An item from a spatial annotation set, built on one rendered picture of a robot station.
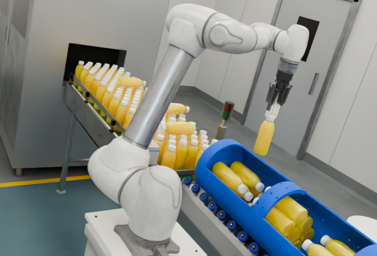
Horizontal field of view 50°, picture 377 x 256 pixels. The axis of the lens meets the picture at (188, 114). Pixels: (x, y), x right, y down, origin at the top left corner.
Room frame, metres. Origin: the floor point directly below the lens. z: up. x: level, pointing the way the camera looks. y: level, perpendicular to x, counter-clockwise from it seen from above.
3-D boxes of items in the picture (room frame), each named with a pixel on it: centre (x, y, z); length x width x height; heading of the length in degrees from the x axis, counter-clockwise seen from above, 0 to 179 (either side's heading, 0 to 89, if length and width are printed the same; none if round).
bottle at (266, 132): (1.90, -0.39, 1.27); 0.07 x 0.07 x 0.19
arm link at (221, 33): (1.42, -0.06, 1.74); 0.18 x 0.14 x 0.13; 147
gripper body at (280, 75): (1.89, -0.38, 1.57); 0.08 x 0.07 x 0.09; 127
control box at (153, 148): (1.89, 0.19, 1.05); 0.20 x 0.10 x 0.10; 36
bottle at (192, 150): (2.06, -0.07, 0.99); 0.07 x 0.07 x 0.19
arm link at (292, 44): (1.89, -0.37, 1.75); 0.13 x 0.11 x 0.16; 57
